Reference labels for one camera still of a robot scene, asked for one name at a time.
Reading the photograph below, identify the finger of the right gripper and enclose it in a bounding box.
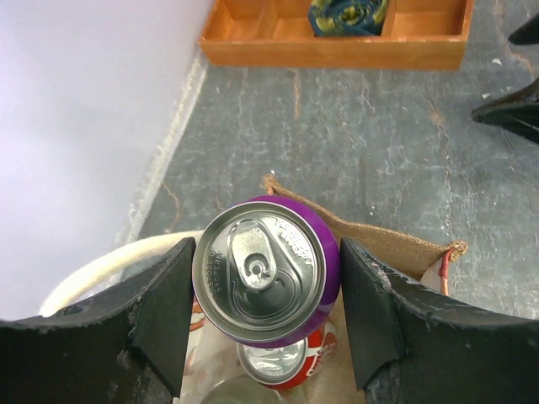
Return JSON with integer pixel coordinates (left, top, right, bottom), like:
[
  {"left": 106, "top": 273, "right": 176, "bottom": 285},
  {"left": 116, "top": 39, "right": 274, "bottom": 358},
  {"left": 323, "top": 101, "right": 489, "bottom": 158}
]
[
  {"left": 471, "top": 79, "right": 539, "bottom": 144},
  {"left": 508, "top": 14, "right": 539, "bottom": 45}
]

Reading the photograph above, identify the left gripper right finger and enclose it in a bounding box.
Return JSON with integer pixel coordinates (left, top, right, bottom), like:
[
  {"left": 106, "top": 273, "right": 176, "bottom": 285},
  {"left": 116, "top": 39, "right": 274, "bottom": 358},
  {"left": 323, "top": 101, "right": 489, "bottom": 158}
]
[{"left": 340, "top": 238, "right": 538, "bottom": 403}]

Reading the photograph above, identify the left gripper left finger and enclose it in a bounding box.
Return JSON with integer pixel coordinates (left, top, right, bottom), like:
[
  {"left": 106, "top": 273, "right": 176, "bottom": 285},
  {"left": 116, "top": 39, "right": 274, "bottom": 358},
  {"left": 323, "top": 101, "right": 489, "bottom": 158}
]
[{"left": 1, "top": 237, "right": 195, "bottom": 403}]

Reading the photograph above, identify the patterned canvas bag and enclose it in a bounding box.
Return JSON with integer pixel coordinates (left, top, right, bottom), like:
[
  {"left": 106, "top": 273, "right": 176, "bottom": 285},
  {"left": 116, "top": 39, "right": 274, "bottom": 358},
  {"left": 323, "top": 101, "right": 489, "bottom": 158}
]
[{"left": 40, "top": 174, "right": 467, "bottom": 403}]

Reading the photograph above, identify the orange compartment tray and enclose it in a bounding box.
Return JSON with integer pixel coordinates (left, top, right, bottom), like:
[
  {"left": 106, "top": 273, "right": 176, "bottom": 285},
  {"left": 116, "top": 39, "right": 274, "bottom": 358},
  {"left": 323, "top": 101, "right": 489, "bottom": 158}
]
[{"left": 199, "top": 1, "right": 473, "bottom": 71}]

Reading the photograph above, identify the green lid glass jar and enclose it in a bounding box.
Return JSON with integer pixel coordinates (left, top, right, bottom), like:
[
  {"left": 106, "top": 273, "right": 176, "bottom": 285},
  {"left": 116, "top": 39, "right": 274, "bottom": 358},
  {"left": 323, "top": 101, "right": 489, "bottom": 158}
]
[{"left": 200, "top": 376, "right": 287, "bottom": 404}]

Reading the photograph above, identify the blue yellow rolled sock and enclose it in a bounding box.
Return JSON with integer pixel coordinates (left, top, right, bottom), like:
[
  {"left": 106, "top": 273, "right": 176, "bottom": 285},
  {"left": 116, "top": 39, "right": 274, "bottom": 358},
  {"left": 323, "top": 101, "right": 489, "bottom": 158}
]
[{"left": 307, "top": 0, "right": 388, "bottom": 37}]

